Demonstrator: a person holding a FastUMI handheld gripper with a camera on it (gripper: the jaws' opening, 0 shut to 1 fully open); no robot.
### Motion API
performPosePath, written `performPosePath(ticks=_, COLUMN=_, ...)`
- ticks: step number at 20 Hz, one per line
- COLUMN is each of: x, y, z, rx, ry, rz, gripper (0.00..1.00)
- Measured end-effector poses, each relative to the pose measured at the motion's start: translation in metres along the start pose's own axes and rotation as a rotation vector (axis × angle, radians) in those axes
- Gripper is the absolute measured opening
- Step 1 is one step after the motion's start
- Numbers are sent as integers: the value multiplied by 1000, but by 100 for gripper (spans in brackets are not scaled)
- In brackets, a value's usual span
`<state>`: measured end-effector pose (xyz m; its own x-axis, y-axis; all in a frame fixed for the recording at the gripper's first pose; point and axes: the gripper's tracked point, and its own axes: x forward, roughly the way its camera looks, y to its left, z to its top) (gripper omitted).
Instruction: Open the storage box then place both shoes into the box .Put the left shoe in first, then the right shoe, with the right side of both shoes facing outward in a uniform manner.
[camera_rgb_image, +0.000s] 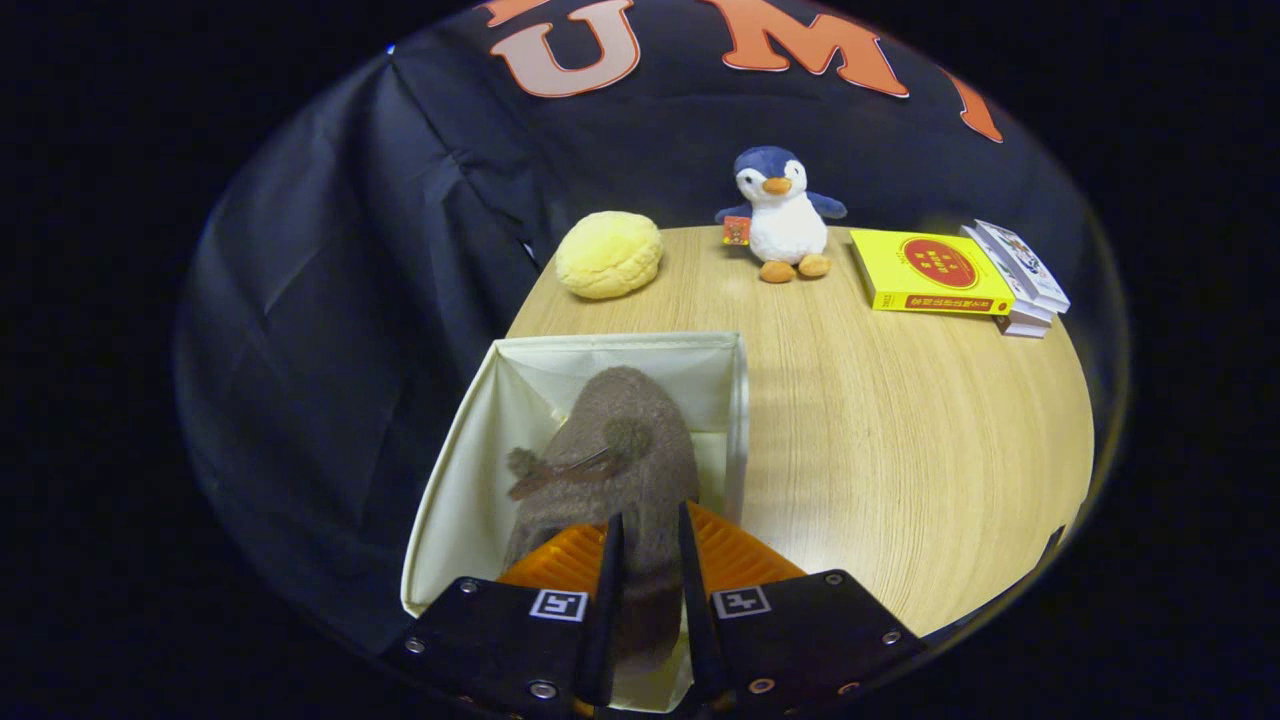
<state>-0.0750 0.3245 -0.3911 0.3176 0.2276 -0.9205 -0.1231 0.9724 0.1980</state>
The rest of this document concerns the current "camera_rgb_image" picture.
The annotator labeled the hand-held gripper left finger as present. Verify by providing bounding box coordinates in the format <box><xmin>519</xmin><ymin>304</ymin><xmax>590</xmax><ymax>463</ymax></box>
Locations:
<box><xmin>383</xmin><ymin>513</ymin><xmax>627</xmax><ymax>719</ymax></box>

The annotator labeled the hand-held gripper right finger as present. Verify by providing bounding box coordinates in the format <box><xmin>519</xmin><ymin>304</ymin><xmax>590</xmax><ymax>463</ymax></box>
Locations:
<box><xmin>677</xmin><ymin>499</ymin><xmax>928</xmax><ymax>717</ymax></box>

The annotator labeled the cream fabric storage box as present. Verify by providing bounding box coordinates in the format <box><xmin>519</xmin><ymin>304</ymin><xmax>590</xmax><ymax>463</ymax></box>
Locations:
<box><xmin>400</xmin><ymin>332</ymin><xmax>751</xmax><ymax>713</ymax></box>

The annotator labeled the brown fuzzy shoe with bow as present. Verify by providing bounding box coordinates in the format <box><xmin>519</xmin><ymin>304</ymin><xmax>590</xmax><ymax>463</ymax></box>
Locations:
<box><xmin>500</xmin><ymin>366</ymin><xmax>701</xmax><ymax>676</ymax></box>

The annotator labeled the yellow bun plush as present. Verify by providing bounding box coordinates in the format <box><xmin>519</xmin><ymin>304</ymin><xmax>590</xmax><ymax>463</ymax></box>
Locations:
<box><xmin>555</xmin><ymin>211</ymin><xmax>664</xmax><ymax>301</ymax></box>

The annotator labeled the blue white penguin plush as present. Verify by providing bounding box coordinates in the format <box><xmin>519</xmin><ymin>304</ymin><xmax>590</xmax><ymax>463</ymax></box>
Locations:
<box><xmin>714</xmin><ymin>146</ymin><xmax>848</xmax><ymax>284</ymax></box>

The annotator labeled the yellow book with red circle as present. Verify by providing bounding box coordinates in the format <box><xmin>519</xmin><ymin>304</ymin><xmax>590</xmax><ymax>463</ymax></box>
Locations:
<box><xmin>850</xmin><ymin>229</ymin><xmax>1016</xmax><ymax>316</ymax></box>

